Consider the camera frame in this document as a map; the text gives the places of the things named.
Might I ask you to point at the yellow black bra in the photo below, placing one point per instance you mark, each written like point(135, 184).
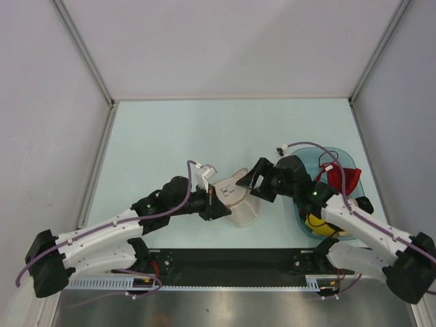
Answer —
point(319, 227)

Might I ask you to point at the white mesh laundry bag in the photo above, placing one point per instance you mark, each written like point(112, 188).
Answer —
point(244, 207)

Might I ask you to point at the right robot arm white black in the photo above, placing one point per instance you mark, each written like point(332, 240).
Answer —
point(404, 262)

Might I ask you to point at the white slotted cable duct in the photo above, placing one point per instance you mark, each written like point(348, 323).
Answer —
point(125, 283)

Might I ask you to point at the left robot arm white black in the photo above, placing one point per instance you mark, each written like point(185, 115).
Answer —
point(116, 244)

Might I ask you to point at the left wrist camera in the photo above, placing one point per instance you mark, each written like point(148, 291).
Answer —
point(203, 174)

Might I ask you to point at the red bra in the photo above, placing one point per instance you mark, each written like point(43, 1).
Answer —
point(335, 177)

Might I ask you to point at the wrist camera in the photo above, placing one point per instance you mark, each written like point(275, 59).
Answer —
point(203, 174)
point(282, 151)

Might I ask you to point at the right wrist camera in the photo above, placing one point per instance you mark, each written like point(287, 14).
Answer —
point(282, 151)

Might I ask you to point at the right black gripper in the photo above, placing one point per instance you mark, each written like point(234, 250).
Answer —
point(262, 167)

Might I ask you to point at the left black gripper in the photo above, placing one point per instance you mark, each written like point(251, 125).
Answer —
point(216, 208)

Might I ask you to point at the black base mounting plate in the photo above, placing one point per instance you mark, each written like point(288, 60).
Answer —
point(236, 267)

